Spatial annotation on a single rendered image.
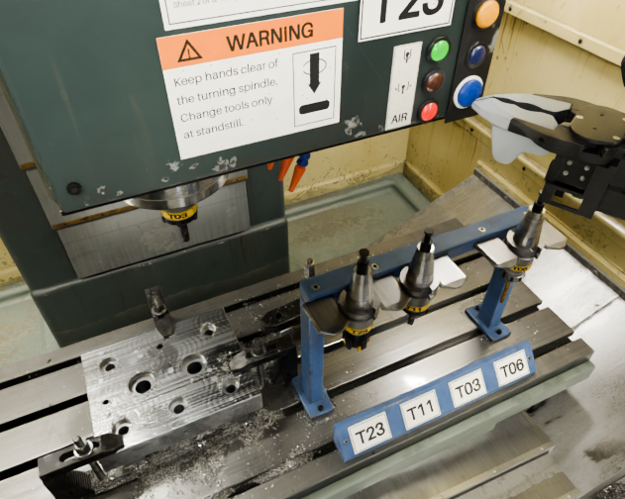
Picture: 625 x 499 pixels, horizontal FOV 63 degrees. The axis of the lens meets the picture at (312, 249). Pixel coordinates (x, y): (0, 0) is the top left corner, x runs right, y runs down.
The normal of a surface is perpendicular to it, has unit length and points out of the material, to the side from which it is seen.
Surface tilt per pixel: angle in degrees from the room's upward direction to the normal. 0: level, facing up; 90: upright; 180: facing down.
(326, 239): 0
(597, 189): 90
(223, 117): 90
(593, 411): 24
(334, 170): 90
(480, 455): 7
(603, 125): 0
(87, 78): 90
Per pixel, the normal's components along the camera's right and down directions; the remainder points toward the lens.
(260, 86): 0.42, 0.63
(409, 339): 0.00, -0.73
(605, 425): -0.37, -0.55
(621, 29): -0.91, 0.29
